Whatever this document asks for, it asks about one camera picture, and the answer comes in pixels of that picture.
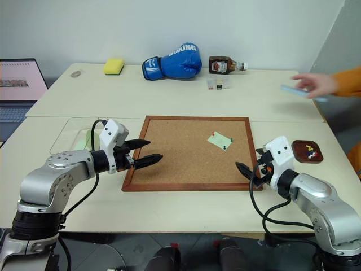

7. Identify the person's bare hand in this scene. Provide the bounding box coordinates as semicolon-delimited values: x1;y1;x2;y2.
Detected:
290;73;339;99

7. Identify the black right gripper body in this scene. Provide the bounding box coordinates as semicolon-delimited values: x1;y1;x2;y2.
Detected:
253;150;274;189

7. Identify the blue boxing glove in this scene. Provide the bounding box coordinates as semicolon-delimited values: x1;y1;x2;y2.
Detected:
142;42;202;82

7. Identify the dark brown wooden dish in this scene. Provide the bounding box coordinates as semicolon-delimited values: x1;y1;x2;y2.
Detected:
290;139;324;164

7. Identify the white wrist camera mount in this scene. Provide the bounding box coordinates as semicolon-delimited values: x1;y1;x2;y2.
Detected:
265;136;296;189
99;119;130;174

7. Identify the clear plastic container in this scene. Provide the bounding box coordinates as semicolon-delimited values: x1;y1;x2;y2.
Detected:
50;116;109;155

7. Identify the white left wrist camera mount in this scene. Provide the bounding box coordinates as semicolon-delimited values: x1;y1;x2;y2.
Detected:
99;119;130;174

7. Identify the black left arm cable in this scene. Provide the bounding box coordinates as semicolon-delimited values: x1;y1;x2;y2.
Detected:
58;119;109;226

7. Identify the light green paper note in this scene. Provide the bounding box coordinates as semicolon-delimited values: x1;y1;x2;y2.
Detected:
207;132;234;152
84;128;102;150
72;135;93;150

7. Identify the small clear plastic box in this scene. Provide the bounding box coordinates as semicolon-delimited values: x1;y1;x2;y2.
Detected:
206;77;234;91

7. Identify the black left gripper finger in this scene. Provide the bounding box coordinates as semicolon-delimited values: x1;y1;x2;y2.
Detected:
133;154;165;171
125;138;151;151

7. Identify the brown sauce bottle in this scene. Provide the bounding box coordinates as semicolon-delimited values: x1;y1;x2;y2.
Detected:
208;55;249;76

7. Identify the yellow sponge with green pad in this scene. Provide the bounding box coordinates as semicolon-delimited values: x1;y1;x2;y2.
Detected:
103;58;125;76

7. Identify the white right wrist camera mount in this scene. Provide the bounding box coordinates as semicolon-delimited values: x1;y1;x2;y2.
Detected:
265;136;296;189

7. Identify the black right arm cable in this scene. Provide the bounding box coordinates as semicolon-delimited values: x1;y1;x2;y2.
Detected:
249;162;321;246

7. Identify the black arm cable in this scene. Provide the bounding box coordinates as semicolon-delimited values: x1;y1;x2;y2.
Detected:
58;119;109;226
249;162;321;246

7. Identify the open laptop computer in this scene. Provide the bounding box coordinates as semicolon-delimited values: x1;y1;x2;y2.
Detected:
0;58;49;142

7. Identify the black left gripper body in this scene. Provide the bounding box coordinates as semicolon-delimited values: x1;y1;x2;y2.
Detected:
113;141;137;173

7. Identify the person's orange garment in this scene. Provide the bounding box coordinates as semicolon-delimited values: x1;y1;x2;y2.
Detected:
348;146;361;181

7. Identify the wood-framed cork board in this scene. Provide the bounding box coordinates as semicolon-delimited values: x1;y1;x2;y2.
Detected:
121;115;263;192

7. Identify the dark rounded shape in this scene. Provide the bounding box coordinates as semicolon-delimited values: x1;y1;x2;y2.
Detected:
145;244;181;271
215;237;252;271

